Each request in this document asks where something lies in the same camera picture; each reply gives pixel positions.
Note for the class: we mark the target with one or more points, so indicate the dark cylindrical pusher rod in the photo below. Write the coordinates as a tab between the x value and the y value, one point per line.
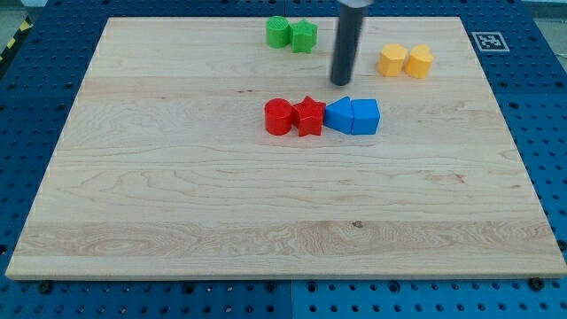
348	31

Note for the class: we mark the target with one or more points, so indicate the green star block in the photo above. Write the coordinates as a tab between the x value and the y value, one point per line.
303	36

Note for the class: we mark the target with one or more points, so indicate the red star block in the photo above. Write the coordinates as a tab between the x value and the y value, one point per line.
308	116

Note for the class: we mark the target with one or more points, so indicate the yellow hexagon block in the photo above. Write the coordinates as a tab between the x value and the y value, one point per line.
391	61

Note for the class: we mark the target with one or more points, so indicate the green cylinder block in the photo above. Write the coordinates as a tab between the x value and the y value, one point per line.
277	32

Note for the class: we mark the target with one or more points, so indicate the blue pentagon block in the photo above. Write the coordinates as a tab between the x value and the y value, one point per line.
366	116

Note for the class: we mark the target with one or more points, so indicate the blue triangle block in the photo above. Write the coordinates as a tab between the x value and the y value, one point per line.
339	115

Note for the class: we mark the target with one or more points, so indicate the red cylinder block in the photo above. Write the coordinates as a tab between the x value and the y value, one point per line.
278	116

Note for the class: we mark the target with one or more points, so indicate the white fiducial marker tag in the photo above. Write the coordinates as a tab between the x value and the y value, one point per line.
488	41

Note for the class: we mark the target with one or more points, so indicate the wooden board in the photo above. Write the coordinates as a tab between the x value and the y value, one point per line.
164	169

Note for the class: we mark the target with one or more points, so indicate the black bolt right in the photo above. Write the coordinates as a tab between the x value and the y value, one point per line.
536	284

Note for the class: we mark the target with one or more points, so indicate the black bolt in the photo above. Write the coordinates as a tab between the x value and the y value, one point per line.
45	287
536	284

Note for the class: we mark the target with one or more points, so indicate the black bolt left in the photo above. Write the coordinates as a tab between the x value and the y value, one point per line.
45	287

